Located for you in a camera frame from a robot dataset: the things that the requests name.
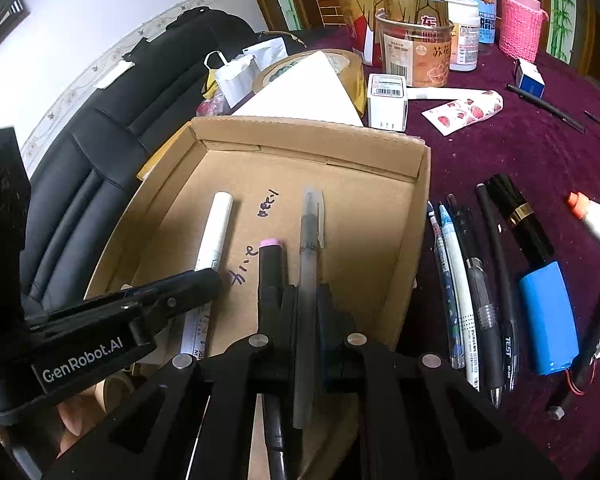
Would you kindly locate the white pen teal tip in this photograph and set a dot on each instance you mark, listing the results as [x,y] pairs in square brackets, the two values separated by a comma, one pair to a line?
[462,300]

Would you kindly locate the white glue bottle orange cap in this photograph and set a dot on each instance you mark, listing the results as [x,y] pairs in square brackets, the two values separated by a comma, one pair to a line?
[597,222]

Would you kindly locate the small white barcode box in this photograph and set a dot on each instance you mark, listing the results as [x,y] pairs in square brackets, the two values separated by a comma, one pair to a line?
[386,105]

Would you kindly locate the shallow cardboard box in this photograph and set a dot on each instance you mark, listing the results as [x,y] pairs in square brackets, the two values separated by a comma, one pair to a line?
[360,220]

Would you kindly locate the blue battery pack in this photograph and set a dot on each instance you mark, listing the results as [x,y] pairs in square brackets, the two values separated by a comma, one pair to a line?
[550,320]

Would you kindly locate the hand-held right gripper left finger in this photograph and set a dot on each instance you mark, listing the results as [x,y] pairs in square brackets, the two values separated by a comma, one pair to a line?
[288,320]

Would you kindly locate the white paper bag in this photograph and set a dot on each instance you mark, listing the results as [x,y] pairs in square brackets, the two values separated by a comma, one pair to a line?
[232,82]

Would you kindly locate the red item in clear bag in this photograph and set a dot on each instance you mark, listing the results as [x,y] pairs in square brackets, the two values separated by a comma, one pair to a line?
[212,107]

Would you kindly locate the thin black pen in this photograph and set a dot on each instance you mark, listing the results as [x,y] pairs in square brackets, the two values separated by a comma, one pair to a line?
[545,107]

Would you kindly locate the brown packing tape roll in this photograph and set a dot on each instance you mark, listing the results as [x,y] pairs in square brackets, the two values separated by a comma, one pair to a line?
[347,67]

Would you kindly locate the translucent grey gel pen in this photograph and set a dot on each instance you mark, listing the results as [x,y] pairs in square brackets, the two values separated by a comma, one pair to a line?
[310,240]

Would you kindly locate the black leather sofa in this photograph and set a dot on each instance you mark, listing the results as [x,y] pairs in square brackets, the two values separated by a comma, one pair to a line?
[105,160]

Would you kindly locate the black lipstick gold band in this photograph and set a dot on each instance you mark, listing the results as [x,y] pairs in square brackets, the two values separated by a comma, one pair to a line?
[522,220]

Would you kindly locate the black marker pink end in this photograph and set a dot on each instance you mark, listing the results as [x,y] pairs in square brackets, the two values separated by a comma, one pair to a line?
[271,265]

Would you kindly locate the black pen clear barrel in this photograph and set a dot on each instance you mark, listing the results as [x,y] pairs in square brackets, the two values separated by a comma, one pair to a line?
[485,310]

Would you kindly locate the person's left hand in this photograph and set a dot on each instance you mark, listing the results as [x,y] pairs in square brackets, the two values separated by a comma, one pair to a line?
[75,420]

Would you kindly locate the strawberry printed tube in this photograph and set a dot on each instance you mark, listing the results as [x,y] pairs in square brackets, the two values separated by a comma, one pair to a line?
[467,107]

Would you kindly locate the white marker pen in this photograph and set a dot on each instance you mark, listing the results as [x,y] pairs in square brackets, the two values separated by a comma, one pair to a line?
[215,230]

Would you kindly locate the blue patterned pen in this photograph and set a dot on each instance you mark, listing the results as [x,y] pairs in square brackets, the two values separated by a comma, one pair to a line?
[447,290]

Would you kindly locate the white plastic jar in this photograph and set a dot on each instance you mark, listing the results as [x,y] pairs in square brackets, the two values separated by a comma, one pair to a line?
[464,45]

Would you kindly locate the yellow plastic bag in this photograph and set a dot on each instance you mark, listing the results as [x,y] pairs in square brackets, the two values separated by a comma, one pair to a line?
[211,85]

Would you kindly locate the purple velvet tablecloth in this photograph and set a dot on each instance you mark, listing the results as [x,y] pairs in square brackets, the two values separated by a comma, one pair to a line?
[530,160]

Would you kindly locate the clear jar orange label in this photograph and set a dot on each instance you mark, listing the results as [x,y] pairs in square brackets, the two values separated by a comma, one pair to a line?
[420,55]

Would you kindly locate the small blue white box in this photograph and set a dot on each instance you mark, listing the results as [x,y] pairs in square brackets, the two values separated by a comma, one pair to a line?
[530,80]

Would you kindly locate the white paper sheet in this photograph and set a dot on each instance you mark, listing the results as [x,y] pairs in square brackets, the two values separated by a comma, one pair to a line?
[305,92]

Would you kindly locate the red printed container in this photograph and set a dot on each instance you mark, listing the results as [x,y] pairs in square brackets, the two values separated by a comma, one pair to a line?
[362,25]

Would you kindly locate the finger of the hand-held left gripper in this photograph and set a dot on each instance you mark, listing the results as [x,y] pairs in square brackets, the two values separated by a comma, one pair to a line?
[180,290]

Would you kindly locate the jar in pink knitted sleeve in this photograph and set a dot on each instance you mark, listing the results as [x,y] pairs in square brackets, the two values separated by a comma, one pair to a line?
[522,25]

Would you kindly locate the slim white pen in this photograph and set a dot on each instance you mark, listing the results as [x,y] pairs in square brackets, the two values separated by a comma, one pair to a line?
[430,95]

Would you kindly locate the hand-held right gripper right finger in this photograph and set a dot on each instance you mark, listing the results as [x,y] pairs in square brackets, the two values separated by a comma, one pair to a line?
[324,320]

